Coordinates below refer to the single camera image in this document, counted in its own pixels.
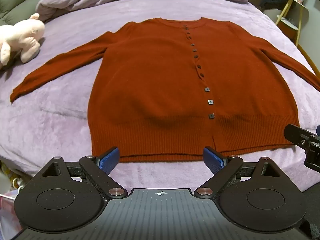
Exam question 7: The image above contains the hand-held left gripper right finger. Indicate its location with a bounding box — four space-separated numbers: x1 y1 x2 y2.
195 147 282 199

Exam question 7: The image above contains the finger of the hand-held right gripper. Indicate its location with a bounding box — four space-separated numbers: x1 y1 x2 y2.
284 124 320 173

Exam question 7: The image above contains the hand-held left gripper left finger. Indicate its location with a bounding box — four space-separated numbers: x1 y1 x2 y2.
41 147 128 199

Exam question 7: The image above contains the rust red buttoned cardigan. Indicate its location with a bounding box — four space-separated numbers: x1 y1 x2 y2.
10 17 320 163

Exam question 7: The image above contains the purple bed sheet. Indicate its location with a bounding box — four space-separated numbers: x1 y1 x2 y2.
0 0 320 193

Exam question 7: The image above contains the pink plush toy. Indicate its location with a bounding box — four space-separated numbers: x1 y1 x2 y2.
0 13 46 68

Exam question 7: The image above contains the green pillow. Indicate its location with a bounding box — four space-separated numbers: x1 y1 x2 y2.
0 0 62 27

